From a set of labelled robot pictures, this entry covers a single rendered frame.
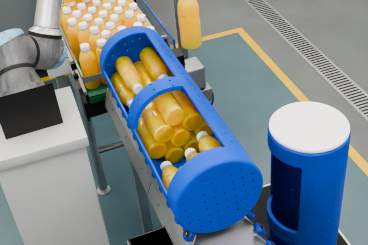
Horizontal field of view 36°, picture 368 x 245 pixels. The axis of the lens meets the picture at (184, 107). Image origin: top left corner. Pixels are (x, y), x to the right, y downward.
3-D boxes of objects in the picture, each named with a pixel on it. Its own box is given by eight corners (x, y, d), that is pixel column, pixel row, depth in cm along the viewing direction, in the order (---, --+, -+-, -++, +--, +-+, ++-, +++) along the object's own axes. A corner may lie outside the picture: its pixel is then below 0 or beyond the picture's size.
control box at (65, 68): (49, 79, 240) (44, 58, 233) (41, 57, 255) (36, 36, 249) (72, 73, 242) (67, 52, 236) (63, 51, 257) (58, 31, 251)
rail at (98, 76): (85, 83, 244) (84, 77, 242) (85, 82, 244) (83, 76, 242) (171, 59, 253) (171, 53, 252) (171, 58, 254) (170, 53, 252)
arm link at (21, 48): (-10, 77, 185) (-21, 39, 188) (23, 76, 196) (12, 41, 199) (11, 62, 179) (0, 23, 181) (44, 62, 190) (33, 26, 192)
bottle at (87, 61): (101, 79, 254) (93, 43, 243) (101, 87, 248) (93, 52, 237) (85, 81, 253) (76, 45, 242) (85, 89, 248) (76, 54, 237)
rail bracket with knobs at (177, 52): (167, 79, 250) (165, 59, 244) (162, 71, 256) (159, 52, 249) (188, 73, 253) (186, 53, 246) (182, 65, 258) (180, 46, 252)
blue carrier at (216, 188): (185, 248, 171) (165, 185, 153) (109, 96, 237) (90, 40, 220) (268, 210, 176) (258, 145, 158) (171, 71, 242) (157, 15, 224)
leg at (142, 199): (146, 245, 291) (129, 155, 253) (142, 237, 295) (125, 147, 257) (156, 241, 292) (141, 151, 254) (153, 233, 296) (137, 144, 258)
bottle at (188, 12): (188, 36, 195) (182, -13, 184) (205, 40, 192) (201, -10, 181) (177, 46, 190) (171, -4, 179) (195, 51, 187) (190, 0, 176)
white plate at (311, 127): (299, 92, 212) (299, 94, 213) (252, 128, 197) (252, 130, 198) (366, 121, 195) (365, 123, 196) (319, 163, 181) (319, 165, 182)
